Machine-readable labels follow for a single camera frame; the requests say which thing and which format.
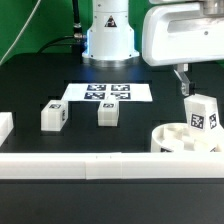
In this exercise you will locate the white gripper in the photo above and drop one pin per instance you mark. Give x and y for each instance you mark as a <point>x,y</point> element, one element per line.
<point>182,33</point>

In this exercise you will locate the white round stool seat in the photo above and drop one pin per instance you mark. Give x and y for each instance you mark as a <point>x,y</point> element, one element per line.
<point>179,138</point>

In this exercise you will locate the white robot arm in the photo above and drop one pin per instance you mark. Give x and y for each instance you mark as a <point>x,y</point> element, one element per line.
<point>110,39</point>

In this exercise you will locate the white AprilTag marker sheet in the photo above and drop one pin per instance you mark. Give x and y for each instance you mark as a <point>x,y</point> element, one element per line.
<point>98,92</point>

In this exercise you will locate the white front fence bar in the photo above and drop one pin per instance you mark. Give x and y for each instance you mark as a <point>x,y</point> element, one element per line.
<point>111,165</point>

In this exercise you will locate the white left fence block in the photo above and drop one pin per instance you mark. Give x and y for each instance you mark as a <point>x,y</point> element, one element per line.
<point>6,125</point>

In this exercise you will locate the black cable vertical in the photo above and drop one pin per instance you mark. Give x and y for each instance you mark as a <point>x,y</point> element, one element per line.
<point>76,16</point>

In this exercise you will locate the black cable horizontal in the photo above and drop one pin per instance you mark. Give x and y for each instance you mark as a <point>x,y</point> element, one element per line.
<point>77,39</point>

